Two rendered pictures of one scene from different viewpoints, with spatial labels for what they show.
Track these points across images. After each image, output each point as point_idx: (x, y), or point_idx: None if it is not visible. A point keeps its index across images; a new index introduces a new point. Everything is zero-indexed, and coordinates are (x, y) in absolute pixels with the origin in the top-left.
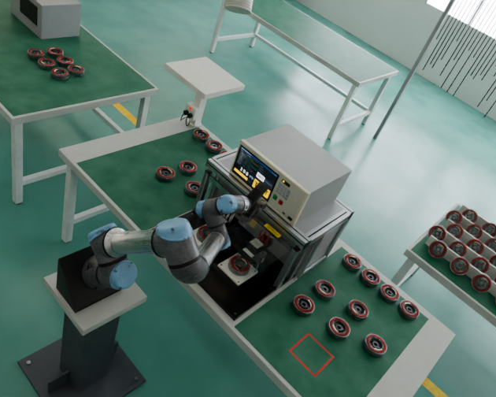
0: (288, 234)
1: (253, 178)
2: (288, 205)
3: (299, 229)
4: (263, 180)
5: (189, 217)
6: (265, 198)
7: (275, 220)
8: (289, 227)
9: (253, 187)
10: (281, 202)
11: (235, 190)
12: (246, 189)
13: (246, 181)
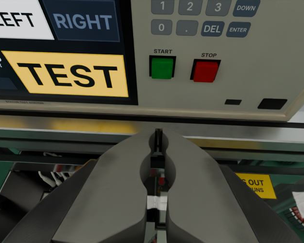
0: (292, 155)
1: None
2: (262, 54)
3: None
4: (45, 28)
5: None
6: (119, 98)
7: (219, 146)
8: (289, 134)
9: (37, 93)
10: (216, 69)
11: None
12: (23, 120)
13: None
